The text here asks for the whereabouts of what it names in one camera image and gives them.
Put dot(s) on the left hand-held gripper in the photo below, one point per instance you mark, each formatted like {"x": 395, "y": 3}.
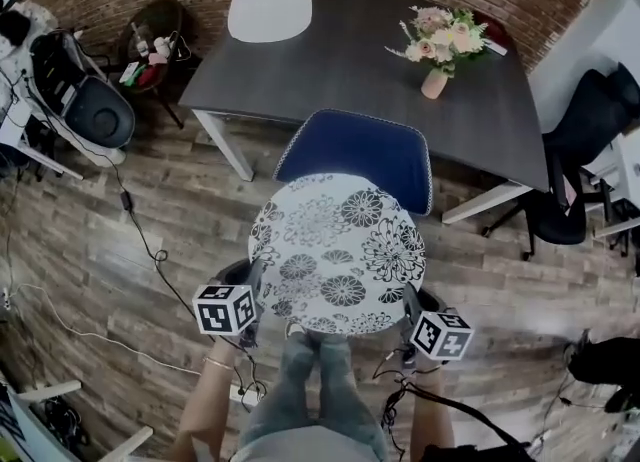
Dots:
{"x": 220, "y": 312}

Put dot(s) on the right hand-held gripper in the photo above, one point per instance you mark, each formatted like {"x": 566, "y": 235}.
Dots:
{"x": 442, "y": 337}

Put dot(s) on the floral white round cushion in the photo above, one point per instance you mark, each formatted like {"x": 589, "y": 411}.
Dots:
{"x": 340, "y": 255}

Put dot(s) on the blue fabric chair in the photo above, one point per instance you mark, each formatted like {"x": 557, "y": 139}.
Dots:
{"x": 370, "y": 150}

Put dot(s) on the person's right forearm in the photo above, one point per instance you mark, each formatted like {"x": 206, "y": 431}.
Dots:
{"x": 432, "y": 410}

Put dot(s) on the person's left forearm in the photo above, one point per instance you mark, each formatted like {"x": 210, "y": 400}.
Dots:
{"x": 205, "y": 405}

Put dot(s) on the black office chair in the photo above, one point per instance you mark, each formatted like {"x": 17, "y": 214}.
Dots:
{"x": 590, "y": 110}

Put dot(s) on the dark wicker chair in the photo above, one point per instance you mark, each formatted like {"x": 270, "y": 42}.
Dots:
{"x": 160, "y": 15}

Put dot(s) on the person's grey shoe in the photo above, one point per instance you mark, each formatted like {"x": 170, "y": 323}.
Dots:
{"x": 294, "y": 330}

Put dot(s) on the white power strip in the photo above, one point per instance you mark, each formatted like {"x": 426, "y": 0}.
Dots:
{"x": 243, "y": 393}

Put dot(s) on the person's jeans legs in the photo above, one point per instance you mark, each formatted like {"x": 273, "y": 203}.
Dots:
{"x": 310, "y": 390}

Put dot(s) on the person's light shirt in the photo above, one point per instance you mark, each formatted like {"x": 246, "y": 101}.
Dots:
{"x": 310, "y": 445}

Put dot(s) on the pale pink vase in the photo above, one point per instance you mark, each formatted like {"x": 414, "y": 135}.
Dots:
{"x": 434, "y": 84}

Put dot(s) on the dark table with white legs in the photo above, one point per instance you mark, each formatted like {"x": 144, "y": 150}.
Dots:
{"x": 350, "y": 75}

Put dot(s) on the red and green packets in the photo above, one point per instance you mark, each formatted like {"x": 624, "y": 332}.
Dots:
{"x": 150, "y": 75}

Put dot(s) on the grey baby seat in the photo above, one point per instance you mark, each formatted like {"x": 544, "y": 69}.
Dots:
{"x": 95, "y": 110}

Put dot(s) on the small white toy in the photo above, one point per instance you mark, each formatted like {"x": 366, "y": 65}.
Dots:
{"x": 162, "y": 47}

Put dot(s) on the white desk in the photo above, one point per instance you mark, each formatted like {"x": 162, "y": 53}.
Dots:
{"x": 627, "y": 160}

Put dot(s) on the pale flower bouquet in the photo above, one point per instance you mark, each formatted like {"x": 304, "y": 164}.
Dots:
{"x": 445, "y": 37}

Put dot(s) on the clear glass bottle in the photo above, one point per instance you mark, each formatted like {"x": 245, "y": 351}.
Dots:
{"x": 140, "y": 39}

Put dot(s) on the white metal frame table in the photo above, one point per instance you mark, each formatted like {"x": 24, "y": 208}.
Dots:
{"x": 50, "y": 391}

